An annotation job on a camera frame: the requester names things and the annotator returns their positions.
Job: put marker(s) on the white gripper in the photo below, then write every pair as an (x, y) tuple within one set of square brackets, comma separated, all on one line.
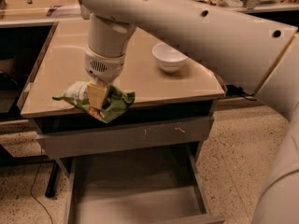
[(104, 66)]

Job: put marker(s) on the green rice chip bag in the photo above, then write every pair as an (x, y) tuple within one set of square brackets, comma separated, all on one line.
[(117, 102)]

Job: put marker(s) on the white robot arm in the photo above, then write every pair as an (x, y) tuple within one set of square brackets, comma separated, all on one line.
[(259, 56)]

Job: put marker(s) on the grey top drawer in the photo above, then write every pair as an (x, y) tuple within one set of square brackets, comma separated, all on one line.
[(125, 137)]

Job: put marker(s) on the grey drawer cabinet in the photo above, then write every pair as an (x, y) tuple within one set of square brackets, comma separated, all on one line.
[(144, 106)]

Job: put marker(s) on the open middle drawer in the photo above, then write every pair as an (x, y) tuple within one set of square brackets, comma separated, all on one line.
[(157, 185)]

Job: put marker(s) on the white bowl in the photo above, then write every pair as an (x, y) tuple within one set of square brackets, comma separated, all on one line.
[(168, 59)]

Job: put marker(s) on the black table leg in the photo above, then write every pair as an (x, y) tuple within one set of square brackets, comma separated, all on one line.
[(50, 190)]

